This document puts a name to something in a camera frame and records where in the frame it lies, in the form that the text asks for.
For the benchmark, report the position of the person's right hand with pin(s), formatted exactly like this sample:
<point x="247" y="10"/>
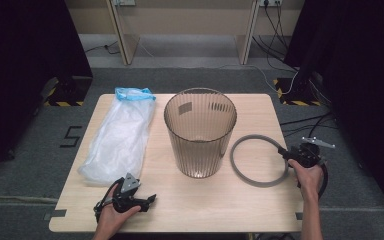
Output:
<point x="310" y="180"/>

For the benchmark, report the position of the person's left hand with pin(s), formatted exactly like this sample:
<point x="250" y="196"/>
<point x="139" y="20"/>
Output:
<point x="108" y="218"/>

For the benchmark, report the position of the light wooden desk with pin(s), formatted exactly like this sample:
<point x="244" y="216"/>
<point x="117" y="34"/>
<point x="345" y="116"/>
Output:
<point x="180" y="20"/>

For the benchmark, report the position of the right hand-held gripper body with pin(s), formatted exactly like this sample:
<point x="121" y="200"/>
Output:
<point x="306" y="155"/>

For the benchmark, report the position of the black curtain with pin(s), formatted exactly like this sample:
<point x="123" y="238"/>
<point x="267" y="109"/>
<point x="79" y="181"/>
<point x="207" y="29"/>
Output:
<point x="20" y="66"/>
<point x="363" y="83"/>

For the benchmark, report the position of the ribbed translucent brown trash bin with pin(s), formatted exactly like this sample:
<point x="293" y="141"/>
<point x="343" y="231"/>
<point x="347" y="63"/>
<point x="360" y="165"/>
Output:
<point x="193" y="160"/>

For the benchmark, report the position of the white trash bag blue rim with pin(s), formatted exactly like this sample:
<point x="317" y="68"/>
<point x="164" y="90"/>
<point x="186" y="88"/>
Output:
<point x="120" y="140"/>

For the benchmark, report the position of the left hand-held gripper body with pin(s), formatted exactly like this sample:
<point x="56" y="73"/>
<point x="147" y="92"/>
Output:
<point x="126" y="201"/>

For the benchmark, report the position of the hazard-striped stand base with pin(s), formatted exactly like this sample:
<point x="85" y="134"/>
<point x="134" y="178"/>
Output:
<point x="70" y="90"/>
<point x="300" y="91"/>

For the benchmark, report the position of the white power socket with plugs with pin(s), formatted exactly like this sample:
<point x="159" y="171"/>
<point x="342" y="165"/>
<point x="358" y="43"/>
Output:
<point x="263" y="2"/>

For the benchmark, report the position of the grey tape strip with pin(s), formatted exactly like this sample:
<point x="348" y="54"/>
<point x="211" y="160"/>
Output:
<point x="58" y="213"/>

